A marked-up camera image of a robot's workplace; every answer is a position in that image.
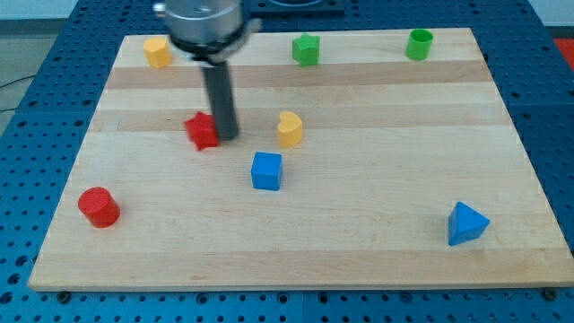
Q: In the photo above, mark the red star block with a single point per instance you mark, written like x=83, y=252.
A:
x=201, y=131

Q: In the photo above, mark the light wooden board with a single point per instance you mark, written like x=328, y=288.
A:
x=389, y=146

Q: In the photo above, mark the green cylinder block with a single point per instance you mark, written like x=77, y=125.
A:
x=419, y=44

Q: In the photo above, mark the red cylinder block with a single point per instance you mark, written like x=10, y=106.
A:
x=99, y=207

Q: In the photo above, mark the blue cube block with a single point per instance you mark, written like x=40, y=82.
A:
x=266, y=171

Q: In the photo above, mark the green star block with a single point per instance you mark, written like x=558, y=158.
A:
x=305, y=49

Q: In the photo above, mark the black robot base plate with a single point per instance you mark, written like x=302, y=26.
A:
x=263, y=7

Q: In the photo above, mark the yellow heart block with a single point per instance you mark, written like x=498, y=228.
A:
x=290, y=129

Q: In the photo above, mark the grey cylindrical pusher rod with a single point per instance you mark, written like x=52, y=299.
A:
x=218, y=86

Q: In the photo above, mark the blue triangle block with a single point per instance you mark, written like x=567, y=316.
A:
x=465, y=224

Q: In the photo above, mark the yellow hexagon block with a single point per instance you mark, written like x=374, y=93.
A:
x=157, y=52

